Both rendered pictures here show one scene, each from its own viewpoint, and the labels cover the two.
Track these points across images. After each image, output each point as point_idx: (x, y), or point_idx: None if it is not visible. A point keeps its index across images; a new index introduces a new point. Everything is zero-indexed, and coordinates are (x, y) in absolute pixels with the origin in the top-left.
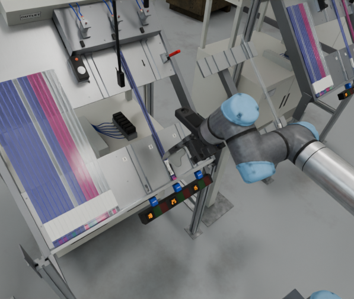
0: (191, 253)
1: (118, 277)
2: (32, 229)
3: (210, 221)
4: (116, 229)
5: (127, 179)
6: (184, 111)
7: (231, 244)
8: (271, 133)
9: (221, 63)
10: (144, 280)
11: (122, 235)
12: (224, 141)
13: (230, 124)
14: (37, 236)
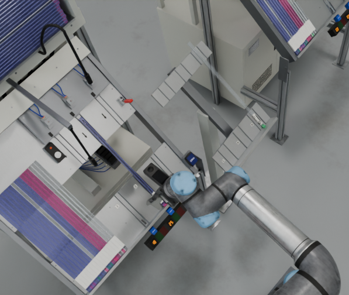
0: (212, 246)
1: (148, 288)
2: (68, 285)
3: (225, 207)
4: None
5: (125, 221)
6: (150, 170)
7: (251, 225)
8: (211, 188)
9: (175, 83)
10: (173, 284)
11: (140, 246)
12: (207, 139)
13: (179, 195)
14: (73, 289)
